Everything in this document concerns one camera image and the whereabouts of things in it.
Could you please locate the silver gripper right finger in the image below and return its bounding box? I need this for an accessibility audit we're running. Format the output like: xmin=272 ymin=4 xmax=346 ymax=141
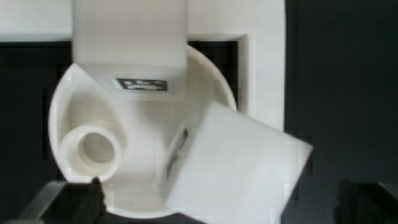
xmin=336 ymin=180 xmax=398 ymax=224

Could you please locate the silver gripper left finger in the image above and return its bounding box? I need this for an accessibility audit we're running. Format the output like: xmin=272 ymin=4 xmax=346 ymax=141
xmin=14 ymin=178 xmax=108 ymax=224

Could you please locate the white round stool seat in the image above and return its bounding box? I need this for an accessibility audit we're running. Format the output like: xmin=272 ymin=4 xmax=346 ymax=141
xmin=48 ymin=49 xmax=236 ymax=219

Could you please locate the white right wall rail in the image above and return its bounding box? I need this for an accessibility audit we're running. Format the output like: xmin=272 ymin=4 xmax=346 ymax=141
xmin=188 ymin=0 xmax=286 ymax=130

